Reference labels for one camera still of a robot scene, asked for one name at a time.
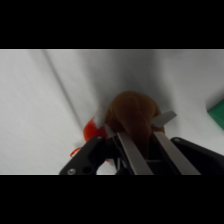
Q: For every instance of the brown potato with white tag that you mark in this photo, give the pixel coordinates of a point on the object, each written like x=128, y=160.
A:
x=131, y=113

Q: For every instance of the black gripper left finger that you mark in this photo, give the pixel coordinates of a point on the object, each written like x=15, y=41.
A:
x=90, y=156

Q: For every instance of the green cube block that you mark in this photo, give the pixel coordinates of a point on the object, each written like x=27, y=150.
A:
x=218, y=115

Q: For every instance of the small red and white toy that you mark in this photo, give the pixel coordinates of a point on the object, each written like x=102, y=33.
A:
x=90, y=130

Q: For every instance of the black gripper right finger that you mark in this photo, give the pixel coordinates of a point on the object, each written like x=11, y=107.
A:
x=196, y=160

